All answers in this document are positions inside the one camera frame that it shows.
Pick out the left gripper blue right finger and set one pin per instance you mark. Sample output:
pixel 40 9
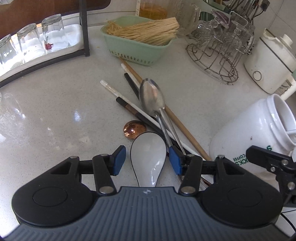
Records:
pixel 189 166

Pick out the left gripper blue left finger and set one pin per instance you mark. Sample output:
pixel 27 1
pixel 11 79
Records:
pixel 105 166

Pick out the wooden chopstick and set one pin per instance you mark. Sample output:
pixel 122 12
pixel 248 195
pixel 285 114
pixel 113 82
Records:
pixel 170 116

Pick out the white ceramic soup spoon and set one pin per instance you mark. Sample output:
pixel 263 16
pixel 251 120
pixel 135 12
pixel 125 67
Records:
pixel 148 154

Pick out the copper small spoon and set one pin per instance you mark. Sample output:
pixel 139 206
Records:
pixel 134 128

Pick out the white ceramic mug jar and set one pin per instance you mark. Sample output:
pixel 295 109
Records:
pixel 265 124

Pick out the black chopstick brown band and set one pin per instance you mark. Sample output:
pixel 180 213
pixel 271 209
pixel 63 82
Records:
pixel 142 118

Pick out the white chopstick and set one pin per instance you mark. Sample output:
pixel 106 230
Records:
pixel 130 74
pixel 117 94

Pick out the large steel spoon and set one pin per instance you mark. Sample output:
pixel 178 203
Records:
pixel 151 104

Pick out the black chopstick plain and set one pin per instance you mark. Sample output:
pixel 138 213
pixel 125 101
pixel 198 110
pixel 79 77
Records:
pixel 132 84

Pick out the white electric cooking pot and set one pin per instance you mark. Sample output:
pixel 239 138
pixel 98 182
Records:
pixel 271 62

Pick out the green plastic basket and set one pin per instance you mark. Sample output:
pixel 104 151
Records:
pixel 137 52

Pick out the black dish rack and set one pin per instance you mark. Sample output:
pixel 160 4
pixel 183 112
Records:
pixel 85 51

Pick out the bundle of dry noodles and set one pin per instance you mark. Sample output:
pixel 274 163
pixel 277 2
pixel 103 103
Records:
pixel 156 32

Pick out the white rack drip tray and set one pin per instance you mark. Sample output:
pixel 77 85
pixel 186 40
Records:
pixel 75 38

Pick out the upturned glass tumbler right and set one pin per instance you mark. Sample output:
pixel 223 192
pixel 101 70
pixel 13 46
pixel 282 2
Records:
pixel 54 33

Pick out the upturned glass tumbler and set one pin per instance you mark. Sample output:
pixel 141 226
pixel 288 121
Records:
pixel 30 43
pixel 10 58
pixel 54 33

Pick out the upturned glass tumbler middle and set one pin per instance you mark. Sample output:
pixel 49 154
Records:
pixel 30 43

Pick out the purple lid glass cup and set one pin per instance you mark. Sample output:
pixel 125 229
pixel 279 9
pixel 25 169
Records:
pixel 221 18

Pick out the upturned glass tumbler left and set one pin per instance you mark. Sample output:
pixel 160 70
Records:
pixel 10 58

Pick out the textured glass jug behind rack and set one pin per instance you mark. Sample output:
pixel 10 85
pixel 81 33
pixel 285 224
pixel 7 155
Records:
pixel 187 14

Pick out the green utensil holder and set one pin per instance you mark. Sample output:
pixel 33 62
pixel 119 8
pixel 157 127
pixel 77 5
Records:
pixel 242 8

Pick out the red lid plastic jar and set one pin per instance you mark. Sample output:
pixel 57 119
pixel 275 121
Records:
pixel 152 9

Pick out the wooden cutting board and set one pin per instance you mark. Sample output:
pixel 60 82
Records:
pixel 19 13

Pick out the wire cup rack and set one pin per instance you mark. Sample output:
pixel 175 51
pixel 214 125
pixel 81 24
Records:
pixel 217 50

